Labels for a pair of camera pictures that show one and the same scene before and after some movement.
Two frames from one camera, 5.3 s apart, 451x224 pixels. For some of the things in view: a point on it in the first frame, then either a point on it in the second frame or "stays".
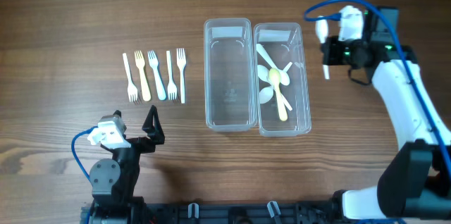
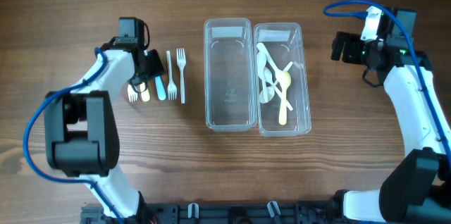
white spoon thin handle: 267,93 stays
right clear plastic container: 282,42 stays
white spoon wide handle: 284,77 stays
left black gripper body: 129,158 -> 154,67
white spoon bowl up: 263,72 stays
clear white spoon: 322,28 -> 261,64
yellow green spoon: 275,77 -> 285,83
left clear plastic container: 230,101 stays
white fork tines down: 132,91 stays
